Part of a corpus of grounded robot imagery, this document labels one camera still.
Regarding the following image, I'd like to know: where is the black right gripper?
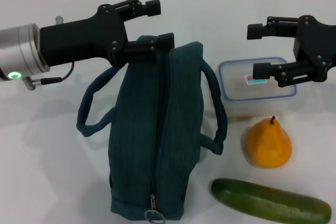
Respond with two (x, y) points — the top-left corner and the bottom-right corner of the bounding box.
(246, 15), (336, 88)

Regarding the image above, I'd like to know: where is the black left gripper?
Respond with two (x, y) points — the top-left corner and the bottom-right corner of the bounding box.
(39, 0), (176, 67)

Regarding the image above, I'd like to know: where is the clear plastic food container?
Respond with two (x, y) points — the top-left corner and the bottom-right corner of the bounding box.
(218, 56), (299, 119)

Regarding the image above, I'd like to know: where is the dark blue fabric bag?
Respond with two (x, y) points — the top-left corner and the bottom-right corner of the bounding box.
(76, 34), (228, 224)

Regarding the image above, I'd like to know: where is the green cucumber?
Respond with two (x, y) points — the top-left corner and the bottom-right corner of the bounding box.
(211, 178), (333, 224)

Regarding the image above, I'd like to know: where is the orange pear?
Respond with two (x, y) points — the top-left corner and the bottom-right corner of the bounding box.
(245, 115), (293, 168)

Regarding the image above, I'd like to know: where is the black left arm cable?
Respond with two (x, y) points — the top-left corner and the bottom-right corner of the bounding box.
(22, 62), (76, 91)

